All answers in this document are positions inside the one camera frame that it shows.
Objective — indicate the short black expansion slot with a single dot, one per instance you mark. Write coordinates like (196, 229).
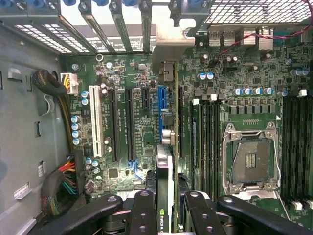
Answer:
(145, 98)

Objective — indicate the installed RAM stick white label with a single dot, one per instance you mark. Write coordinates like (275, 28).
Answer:
(195, 147)

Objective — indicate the white expansion slot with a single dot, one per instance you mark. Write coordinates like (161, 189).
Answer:
(96, 122)

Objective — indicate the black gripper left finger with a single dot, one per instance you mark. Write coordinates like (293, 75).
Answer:
(141, 215)

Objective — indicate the silver socket cover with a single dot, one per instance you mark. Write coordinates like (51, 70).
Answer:
(259, 194)

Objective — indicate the blue expansion slot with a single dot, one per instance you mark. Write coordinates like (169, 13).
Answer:
(162, 98)

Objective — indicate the green motherboard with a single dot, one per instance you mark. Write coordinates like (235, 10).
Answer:
(244, 78)

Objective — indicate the empty RAM slot row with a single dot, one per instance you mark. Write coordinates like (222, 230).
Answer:
(296, 147)

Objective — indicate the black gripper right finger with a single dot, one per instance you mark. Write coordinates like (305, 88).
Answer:
(205, 220)

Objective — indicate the CPU socket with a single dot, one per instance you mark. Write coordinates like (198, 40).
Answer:
(254, 159)

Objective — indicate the black open PC case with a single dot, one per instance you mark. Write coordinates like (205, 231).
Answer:
(256, 12)

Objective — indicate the long black expansion slot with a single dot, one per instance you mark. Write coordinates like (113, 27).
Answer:
(114, 122)
(181, 122)
(130, 122)

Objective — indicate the RAM slot row holding stick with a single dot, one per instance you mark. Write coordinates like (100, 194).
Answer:
(210, 147)

